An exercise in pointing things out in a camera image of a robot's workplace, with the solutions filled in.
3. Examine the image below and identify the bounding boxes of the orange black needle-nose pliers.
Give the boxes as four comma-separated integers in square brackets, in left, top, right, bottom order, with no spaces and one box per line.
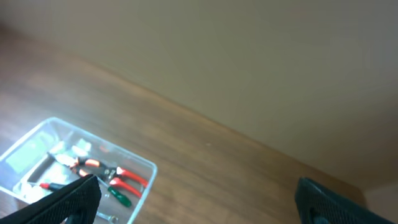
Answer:
[46,151,102,179]

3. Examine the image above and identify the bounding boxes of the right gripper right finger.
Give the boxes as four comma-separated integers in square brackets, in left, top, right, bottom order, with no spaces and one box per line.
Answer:
[295,177,393,224]

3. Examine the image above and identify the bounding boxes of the green handled screwdriver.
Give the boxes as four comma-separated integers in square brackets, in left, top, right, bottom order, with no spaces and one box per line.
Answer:
[97,177,132,207]

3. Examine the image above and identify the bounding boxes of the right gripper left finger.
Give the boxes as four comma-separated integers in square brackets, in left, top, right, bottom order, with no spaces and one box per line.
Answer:
[1,174,102,224]

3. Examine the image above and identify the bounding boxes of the red black handled screwdriver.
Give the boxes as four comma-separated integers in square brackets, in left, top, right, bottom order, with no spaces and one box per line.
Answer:
[29,182,65,192]

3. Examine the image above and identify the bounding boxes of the red handled cutting pliers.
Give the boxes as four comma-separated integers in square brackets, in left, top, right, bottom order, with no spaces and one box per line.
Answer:
[99,167,148,198]

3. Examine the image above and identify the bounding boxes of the clear plastic container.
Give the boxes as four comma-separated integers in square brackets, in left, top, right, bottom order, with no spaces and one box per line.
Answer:
[1,118,157,223]

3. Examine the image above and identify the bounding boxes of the small silver wrench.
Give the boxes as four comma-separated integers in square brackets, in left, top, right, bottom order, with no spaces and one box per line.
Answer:
[96,212,119,224]

